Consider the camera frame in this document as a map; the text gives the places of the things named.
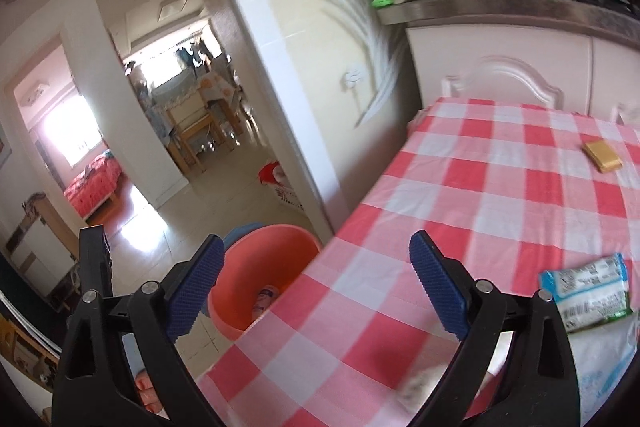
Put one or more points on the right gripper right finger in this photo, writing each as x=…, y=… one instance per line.
x=513, y=365

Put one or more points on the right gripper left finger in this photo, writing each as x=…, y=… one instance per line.
x=95, y=383

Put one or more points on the blue green snack wrapper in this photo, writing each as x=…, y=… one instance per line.
x=594, y=294

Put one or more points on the orange plastic trash bin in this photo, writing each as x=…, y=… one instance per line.
x=271, y=257

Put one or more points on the white kitchen cabinet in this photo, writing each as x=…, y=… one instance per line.
x=566, y=55

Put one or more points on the blue grey floor mat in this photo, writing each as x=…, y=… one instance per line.
x=239, y=232

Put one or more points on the wooden chair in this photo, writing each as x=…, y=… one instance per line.
x=195, y=116

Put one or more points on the white laundry basket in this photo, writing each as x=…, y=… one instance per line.
x=273, y=176

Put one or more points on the white sliding glass door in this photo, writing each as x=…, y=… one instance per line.
x=333, y=89

